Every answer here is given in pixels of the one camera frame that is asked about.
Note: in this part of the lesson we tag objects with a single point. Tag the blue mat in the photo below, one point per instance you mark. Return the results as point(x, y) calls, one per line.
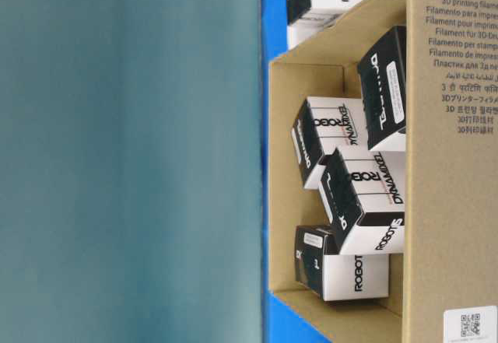
point(279, 322)

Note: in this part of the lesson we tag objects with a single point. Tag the white QR code label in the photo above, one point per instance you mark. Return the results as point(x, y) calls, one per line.
point(472, 324)

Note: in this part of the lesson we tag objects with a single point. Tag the white box outside lower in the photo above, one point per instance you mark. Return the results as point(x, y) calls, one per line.
point(298, 33)

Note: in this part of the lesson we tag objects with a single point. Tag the black white box bottom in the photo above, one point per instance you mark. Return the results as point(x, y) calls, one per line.
point(333, 276)

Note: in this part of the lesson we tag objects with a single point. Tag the open brown cardboard box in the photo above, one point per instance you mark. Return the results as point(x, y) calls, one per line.
point(450, 257)

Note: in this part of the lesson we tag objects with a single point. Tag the black white box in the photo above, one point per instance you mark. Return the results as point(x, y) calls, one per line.
point(333, 276)
point(321, 125)
point(382, 75)
point(363, 193)

